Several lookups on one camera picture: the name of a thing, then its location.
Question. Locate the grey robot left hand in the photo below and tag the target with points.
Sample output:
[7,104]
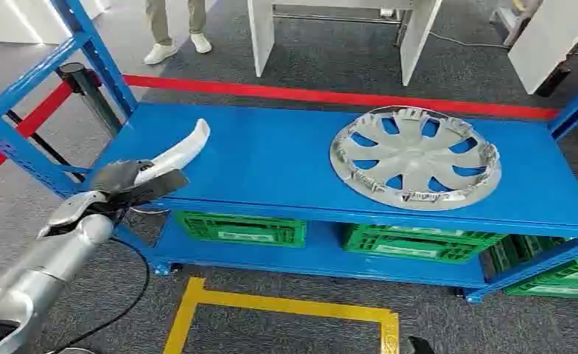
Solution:
[115,176]

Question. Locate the white curved plastic part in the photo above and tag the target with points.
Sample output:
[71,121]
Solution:
[181,151]

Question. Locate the black thin diagonal rod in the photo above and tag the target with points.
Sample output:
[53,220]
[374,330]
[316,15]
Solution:
[40,141]

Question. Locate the red barrier belt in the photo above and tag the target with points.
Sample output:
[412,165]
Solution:
[30,124]
[318,95]

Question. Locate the green plastic crate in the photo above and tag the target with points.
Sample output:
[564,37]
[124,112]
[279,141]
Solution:
[562,283]
[518,251]
[240,229]
[416,246]

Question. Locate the blue metal shelf rack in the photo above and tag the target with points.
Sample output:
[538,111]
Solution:
[269,161]

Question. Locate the person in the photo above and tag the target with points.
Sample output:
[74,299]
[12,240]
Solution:
[159,24]

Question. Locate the white cabinet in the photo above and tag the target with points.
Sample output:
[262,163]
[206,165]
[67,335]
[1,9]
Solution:
[5,19]

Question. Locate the silver wheel hubcap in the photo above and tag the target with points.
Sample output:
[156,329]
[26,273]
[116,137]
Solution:
[411,159]

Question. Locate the white table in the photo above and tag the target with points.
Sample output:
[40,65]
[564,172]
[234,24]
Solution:
[416,34]

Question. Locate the white slanted panel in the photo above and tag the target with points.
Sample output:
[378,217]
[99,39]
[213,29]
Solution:
[548,39]

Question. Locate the black stanchion post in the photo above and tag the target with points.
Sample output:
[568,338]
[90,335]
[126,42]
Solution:
[91,93]

